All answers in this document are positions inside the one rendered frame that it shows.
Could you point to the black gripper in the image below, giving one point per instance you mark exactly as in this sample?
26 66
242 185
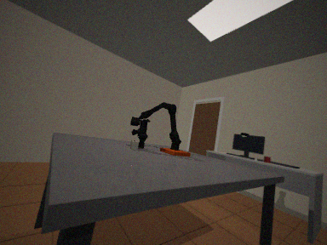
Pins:
142 135

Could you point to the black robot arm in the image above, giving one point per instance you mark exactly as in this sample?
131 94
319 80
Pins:
135 121

